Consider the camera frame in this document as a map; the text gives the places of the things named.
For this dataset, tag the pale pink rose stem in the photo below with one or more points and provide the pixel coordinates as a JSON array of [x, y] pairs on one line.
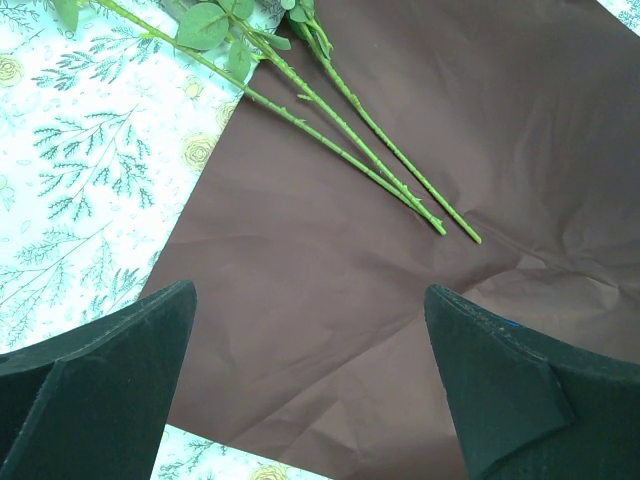
[[206, 25]]

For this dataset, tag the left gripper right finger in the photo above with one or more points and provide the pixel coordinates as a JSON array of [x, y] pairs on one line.
[[528, 406]]

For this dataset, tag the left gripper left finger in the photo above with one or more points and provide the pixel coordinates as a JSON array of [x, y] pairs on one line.
[[92, 402]]

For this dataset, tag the peach rose stem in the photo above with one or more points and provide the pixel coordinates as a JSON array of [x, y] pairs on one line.
[[305, 22], [280, 115]]

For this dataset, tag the floral patterned table mat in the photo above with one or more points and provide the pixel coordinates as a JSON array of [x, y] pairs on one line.
[[56, 275]]

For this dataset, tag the red wrapping paper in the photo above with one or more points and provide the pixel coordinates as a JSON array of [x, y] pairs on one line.
[[310, 345]]

